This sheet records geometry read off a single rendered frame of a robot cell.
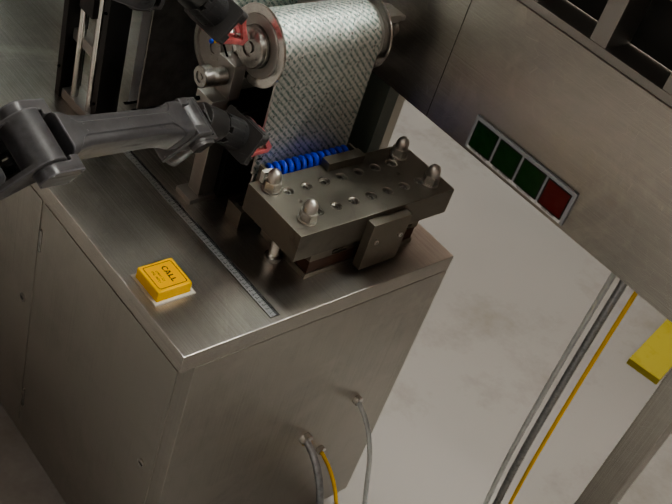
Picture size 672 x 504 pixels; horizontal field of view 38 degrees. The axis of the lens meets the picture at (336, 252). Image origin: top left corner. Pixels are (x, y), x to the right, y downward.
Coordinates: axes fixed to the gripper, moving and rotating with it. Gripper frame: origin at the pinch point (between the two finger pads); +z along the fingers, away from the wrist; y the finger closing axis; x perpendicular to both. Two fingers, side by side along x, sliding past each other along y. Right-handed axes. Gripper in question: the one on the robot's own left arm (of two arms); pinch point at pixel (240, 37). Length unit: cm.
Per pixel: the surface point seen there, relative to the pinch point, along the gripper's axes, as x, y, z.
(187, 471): -66, 33, 34
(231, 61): -4.0, -2.3, 5.1
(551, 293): 14, 2, 214
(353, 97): 7.0, 7.0, 27.2
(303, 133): -4.5, 7.0, 23.2
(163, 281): -39.2, 18.1, 6.6
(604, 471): -13, 79, 80
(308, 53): 6.2, 6.7, 8.1
